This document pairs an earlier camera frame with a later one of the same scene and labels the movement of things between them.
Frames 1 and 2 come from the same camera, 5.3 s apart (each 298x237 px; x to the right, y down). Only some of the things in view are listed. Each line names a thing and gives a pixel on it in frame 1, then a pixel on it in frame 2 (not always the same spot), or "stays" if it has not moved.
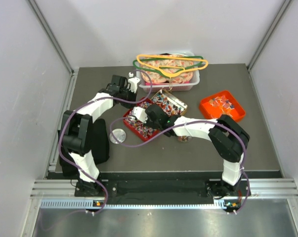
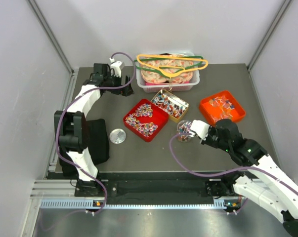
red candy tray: x=140 y=129 stays
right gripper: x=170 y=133 to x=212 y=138
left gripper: x=132 y=95 to x=125 y=90
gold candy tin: x=174 y=106 stays
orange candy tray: x=224 y=103 stays
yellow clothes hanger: x=171 y=71 stays
